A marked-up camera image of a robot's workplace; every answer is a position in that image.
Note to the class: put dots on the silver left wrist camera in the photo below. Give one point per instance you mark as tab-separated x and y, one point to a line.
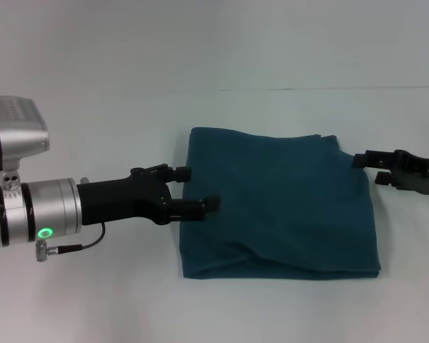
21	135

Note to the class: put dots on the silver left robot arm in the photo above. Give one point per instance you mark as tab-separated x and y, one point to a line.
50	211

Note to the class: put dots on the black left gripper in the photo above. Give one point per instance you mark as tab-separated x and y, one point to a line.
121	202

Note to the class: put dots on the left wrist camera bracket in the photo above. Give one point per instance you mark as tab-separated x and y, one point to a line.
10	184

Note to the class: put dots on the teal blue shirt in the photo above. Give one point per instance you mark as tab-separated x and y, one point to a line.
279	207

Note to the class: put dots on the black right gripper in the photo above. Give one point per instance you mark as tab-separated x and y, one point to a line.
414	171

